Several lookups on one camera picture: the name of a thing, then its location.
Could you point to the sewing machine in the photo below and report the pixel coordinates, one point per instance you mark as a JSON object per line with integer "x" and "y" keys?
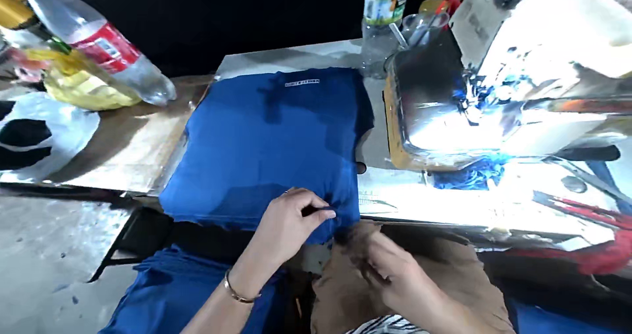
{"x": 429, "y": 82}

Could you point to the person's right forearm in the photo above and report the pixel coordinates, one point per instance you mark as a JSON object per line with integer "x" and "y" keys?
{"x": 437, "y": 307}

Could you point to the brown cloth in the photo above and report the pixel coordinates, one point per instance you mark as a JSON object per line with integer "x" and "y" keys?
{"x": 345, "y": 299}

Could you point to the white sewing table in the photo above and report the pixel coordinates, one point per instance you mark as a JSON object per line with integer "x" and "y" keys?
{"x": 395, "y": 196}

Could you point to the white bag with black print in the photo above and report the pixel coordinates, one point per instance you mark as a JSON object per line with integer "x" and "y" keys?
{"x": 71, "y": 121}

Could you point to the person's body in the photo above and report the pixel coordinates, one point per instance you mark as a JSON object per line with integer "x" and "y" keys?
{"x": 387, "y": 325}

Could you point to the red cloth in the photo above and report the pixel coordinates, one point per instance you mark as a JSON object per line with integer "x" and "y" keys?
{"x": 605, "y": 255}

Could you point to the person's left index finger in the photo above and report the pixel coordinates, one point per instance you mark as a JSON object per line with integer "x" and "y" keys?
{"x": 312, "y": 198}

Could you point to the person's right fingers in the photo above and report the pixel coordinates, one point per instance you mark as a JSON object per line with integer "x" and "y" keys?
{"x": 366, "y": 245}

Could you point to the plastic bottle with green label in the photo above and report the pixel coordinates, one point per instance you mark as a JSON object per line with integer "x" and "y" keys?
{"x": 384, "y": 28}

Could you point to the golden yellow cylinder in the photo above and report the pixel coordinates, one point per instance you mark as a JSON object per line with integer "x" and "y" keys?
{"x": 14, "y": 8}

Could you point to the person's right hand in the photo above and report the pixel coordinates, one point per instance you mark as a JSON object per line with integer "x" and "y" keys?
{"x": 395, "y": 270}

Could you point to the stack of blue garments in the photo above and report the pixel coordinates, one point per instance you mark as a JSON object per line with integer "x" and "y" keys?
{"x": 168, "y": 294}

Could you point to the person's left forearm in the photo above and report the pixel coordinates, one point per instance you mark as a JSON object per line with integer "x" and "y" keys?
{"x": 229, "y": 302}

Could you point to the blue garment with small label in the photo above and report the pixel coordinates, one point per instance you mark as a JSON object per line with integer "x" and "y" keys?
{"x": 271, "y": 146}

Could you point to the person's left thumb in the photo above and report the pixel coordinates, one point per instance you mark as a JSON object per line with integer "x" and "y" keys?
{"x": 320, "y": 218}

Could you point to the person's left hand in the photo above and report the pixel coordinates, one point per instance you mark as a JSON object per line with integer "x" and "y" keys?
{"x": 284, "y": 223}

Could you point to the blue fabric piece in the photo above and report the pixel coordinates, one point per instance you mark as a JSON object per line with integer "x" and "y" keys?
{"x": 553, "y": 321}

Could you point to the plastic bottle with red label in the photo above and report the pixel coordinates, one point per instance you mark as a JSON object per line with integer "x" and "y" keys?
{"x": 108, "y": 47}

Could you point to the yellow plastic bag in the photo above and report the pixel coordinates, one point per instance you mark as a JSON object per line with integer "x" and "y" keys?
{"x": 86, "y": 87}

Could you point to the brown wooden table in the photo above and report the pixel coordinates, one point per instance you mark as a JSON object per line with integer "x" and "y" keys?
{"x": 133, "y": 151}

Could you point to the blue fabric scraps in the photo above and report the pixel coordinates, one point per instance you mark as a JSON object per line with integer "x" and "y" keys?
{"x": 469, "y": 175}

